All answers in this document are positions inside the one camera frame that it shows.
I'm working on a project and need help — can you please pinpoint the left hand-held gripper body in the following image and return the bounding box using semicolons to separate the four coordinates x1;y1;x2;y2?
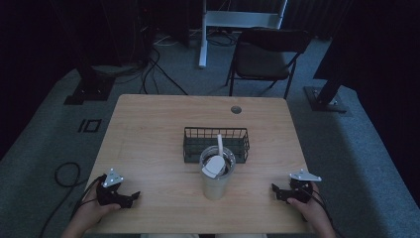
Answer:
95;168;135;209

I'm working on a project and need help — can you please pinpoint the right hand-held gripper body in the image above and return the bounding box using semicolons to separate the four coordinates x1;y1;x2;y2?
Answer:
280;169;323;204

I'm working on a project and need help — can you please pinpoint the person's right hand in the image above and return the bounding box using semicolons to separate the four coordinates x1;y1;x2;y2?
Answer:
286;181;327;230

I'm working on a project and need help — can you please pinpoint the person's left hand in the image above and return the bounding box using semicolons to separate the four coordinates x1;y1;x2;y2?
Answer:
76;188;122;230

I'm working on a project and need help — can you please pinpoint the steel tumbler cup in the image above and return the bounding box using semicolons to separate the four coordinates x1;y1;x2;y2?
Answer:
198;145;238;201

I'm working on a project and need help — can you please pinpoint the white tumbler lid flap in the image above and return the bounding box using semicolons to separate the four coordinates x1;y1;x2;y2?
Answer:
201;155;228;179

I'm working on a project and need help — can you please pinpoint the white drinking straw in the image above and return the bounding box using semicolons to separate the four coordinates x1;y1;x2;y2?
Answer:
216;133;226;159

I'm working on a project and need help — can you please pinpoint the black folding chair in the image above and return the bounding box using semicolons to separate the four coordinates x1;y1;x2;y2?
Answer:
225;28;312;101

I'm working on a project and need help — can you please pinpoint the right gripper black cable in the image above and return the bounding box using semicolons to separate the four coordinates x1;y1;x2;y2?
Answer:
305;184;345;238

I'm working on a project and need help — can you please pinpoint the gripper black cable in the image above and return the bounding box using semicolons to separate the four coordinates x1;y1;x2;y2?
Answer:
39;176;107;238
305;184;345;238

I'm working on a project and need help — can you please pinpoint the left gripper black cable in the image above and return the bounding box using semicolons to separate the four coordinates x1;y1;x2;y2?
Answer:
39;176;107;238

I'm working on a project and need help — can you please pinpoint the looped black floor cable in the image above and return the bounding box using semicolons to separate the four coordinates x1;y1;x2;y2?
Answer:
53;161;87;189

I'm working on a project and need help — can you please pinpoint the black wire basket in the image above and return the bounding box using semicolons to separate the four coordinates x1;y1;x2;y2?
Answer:
182;126;252;165

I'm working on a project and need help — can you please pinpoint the black stand with base plate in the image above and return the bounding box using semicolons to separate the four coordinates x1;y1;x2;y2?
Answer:
62;0;117;107
302;29;349;115

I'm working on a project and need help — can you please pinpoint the black floor cables bundle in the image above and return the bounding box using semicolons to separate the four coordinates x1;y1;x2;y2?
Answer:
112;29;190;97

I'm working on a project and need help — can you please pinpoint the white desk frame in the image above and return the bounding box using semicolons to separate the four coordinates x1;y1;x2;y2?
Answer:
198;0;289;69

